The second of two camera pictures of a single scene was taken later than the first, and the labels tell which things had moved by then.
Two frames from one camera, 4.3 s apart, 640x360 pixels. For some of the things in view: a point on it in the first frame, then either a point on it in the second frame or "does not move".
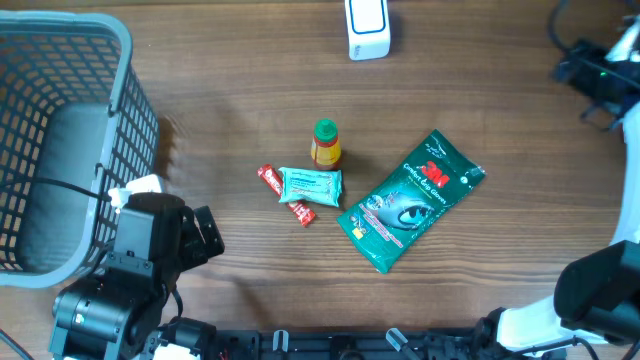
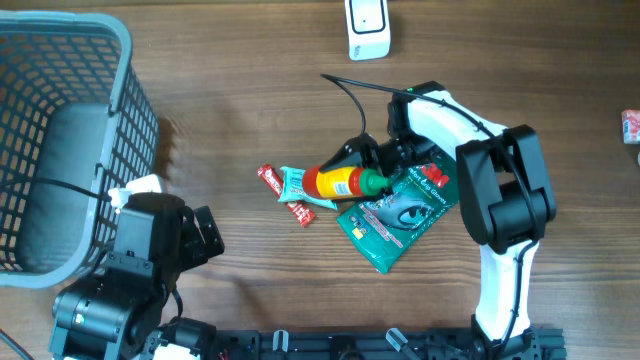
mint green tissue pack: x=311 y=186 does not move
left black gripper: x=197 y=252 does not move
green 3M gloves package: x=393 y=216 does not move
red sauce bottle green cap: x=325 y=146 → x=343 y=182
